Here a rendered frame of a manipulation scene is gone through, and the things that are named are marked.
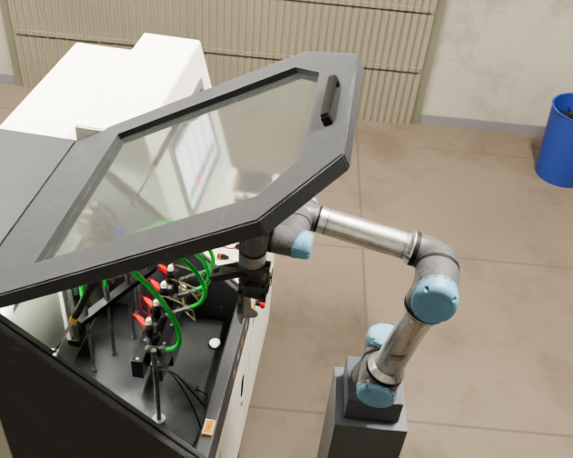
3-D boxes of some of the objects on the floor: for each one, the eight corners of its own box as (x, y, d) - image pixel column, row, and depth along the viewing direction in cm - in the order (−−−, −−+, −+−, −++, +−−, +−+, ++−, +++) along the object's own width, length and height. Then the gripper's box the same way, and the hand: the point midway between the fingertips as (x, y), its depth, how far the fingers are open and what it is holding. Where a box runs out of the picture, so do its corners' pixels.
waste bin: (588, 159, 508) (618, 90, 470) (607, 196, 473) (641, 124, 436) (521, 153, 507) (547, 84, 470) (535, 189, 472) (563, 117, 435)
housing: (52, 578, 253) (-41, 298, 156) (-21, 564, 255) (-156, 279, 158) (160, 309, 360) (145, 44, 263) (108, 300, 361) (75, 34, 265)
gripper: (266, 282, 178) (261, 334, 192) (274, 248, 188) (269, 301, 202) (234, 276, 179) (231, 330, 192) (244, 243, 189) (241, 296, 203)
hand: (241, 311), depth 197 cm, fingers open, 7 cm apart
